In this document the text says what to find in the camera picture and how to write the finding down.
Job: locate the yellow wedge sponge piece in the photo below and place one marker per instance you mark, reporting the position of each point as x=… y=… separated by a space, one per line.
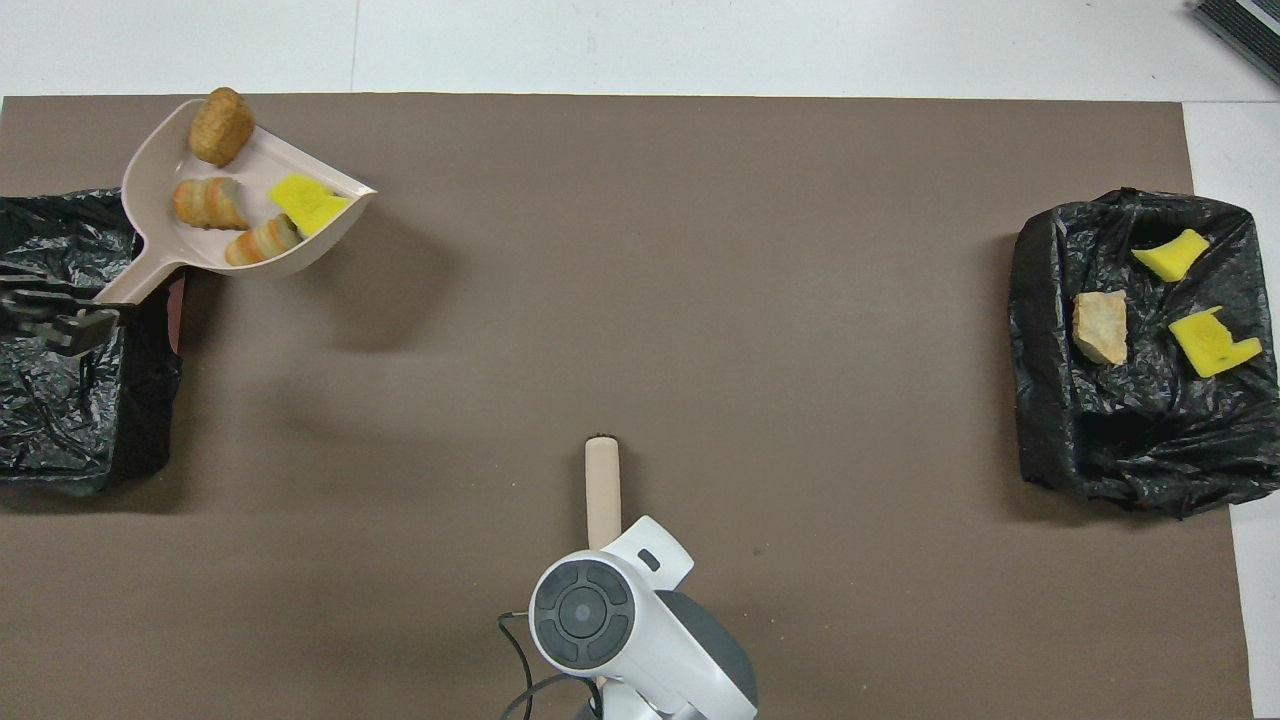
x=1170 y=257

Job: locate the brown oval bread roll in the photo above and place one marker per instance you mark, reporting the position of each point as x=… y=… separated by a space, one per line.
x=220 y=128

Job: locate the grey ribbed panel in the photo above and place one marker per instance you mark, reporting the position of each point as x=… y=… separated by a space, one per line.
x=1245 y=25

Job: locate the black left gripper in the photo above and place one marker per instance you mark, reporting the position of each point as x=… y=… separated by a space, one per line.
x=25 y=305

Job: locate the orange striped croissant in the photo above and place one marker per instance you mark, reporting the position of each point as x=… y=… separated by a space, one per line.
x=208 y=204

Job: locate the pale bread chunk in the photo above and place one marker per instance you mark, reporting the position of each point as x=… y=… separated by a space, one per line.
x=1100 y=327

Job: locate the pale striped croissant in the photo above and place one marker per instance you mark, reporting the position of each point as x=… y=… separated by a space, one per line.
x=260 y=242

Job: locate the yellow notched sponge piece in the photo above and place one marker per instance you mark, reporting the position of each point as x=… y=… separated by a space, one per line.
x=305 y=203

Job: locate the bag-lined bin showing pink side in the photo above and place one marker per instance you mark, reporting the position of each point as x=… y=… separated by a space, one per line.
x=60 y=430

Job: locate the beige hand brush black bristles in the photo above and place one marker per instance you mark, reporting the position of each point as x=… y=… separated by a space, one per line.
x=602 y=490

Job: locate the black bag-lined trash bin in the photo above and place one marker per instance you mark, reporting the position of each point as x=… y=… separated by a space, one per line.
x=1060 y=400

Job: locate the brown paper table mat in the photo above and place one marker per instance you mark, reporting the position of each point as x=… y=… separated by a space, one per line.
x=600 y=350

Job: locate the beige plastic dustpan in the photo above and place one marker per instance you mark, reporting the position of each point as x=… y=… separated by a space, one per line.
x=160 y=170

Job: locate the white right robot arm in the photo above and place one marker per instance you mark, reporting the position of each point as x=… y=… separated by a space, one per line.
x=650 y=650

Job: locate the yellow and green sponge piece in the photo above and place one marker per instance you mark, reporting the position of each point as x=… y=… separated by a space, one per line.
x=1210 y=345

